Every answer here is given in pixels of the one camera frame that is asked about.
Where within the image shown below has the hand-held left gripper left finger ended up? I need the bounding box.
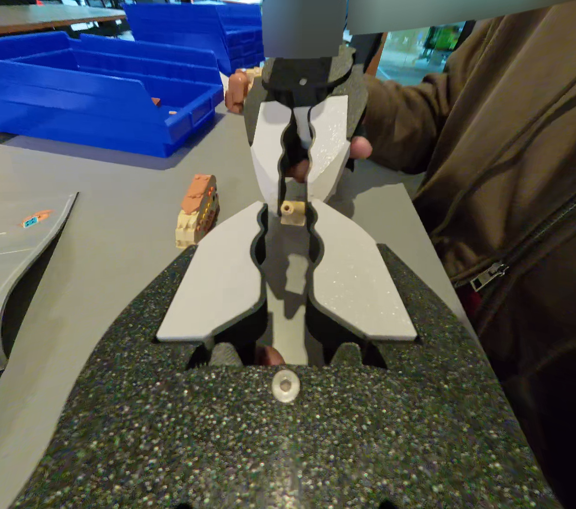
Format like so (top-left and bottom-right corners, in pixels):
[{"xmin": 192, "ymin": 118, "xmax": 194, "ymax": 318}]
[{"xmin": 156, "ymin": 200, "xmax": 267, "ymax": 361}]

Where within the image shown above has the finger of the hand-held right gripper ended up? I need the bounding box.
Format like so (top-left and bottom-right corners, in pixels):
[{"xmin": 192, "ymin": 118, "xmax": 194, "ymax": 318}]
[
  {"xmin": 307, "ymin": 95, "xmax": 353, "ymax": 203},
  {"xmin": 249, "ymin": 100, "xmax": 296, "ymax": 206}
]

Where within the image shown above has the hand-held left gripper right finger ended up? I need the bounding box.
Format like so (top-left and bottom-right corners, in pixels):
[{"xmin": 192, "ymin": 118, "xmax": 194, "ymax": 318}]
[{"xmin": 307, "ymin": 198, "xmax": 418, "ymax": 342}]

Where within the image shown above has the toy brick animal figure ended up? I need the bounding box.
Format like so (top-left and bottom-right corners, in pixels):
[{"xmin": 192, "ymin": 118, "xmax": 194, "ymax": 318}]
[{"xmin": 224, "ymin": 65, "xmax": 264, "ymax": 115}]

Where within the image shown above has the small square toy brick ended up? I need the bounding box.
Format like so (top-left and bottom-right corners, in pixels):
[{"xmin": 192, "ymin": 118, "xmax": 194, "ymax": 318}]
[{"xmin": 279, "ymin": 200, "xmax": 310, "ymax": 227}]

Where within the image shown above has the brown toy brick assembly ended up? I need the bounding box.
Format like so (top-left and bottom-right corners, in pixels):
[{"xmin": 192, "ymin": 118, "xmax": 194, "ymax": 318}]
[{"xmin": 175, "ymin": 174, "xmax": 221, "ymax": 250}]

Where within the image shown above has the person's right forearm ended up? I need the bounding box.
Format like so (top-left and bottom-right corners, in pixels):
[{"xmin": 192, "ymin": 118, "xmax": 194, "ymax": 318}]
[{"xmin": 360, "ymin": 72, "xmax": 455, "ymax": 179}]

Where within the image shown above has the grey desk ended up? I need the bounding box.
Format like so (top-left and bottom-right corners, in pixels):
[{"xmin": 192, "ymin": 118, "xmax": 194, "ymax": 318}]
[{"xmin": 0, "ymin": 99, "xmax": 478, "ymax": 509}]

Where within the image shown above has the person's right hand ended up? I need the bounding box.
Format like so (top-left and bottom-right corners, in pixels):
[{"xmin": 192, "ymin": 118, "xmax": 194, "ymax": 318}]
[{"xmin": 351, "ymin": 135, "xmax": 374, "ymax": 161}]

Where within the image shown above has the blue plastic bin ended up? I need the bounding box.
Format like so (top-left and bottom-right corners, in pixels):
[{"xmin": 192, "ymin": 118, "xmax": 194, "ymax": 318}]
[
  {"xmin": 0, "ymin": 31, "xmax": 225, "ymax": 158},
  {"xmin": 122, "ymin": 2, "xmax": 265, "ymax": 77}
]

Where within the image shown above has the person's brown jacket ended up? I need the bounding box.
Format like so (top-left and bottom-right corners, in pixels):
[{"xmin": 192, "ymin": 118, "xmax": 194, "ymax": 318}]
[{"xmin": 412, "ymin": 0, "xmax": 576, "ymax": 509}]

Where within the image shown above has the grey instruction booklet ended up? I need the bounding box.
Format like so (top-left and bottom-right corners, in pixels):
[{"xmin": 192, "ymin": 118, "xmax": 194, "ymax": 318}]
[{"xmin": 0, "ymin": 191, "xmax": 80, "ymax": 363}]

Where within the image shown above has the long wooden table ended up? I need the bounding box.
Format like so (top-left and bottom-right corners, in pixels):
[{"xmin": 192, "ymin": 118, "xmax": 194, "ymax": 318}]
[{"xmin": 0, "ymin": 4, "xmax": 128, "ymax": 36}]

